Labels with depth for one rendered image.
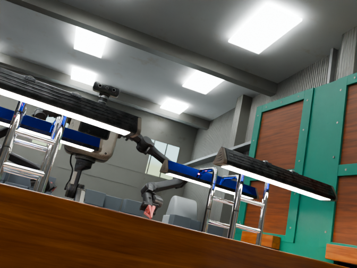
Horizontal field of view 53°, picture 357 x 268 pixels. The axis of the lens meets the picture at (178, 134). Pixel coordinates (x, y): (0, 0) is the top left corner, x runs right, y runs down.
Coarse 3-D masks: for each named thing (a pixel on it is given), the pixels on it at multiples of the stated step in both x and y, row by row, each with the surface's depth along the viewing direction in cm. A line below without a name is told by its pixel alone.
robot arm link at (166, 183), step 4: (168, 180) 243; (172, 180) 245; (176, 180) 248; (180, 180) 250; (184, 180) 251; (152, 184) 228; (156, 184) 231; (160, 184) 234; (164, 184) 237; (168, 184) 240; (172, 184) 242; (176, 184) 246; (180, 184) 250; (144, 188) 224; (156, 188) 227; (160, 188) 232; (164, 188) 236; (168, 188) 241; (176, 188) 255
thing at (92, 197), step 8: (88, 192) 675; (96, 192) 680; (88, 200) 672; (96, 200) 677; (104, 200) 721; (112, 200) 726; (120, 200) 730; (128, 200) 696; (112, 208) 723; (128, 208) 693; (136, 208) 698
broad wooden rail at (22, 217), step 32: (0, 192) 77; (32, 192) 80; (0, 224) 76; (32, 224) 79; (64, 224) 82; (96, 224) 85; (128, 224) 88; (160, 224) 92; (0, 256) 76; (32, 256) 78; (64, 256) 81; (96, 256) 84; (128, 256) 87; (160, 256) 91; (192, 256) 95; (224, 256) 99; (256, 256) 103; (288, 256) 108
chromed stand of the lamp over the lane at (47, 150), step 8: (24, 112) 150; (56, 120) 155; (56, 128) 154; (24, 144) 148; (32, 144) 149; (48, 144) 152; (48, 152) 151; (40, 168) 149; (24, 176) 146; (32, 176) 147
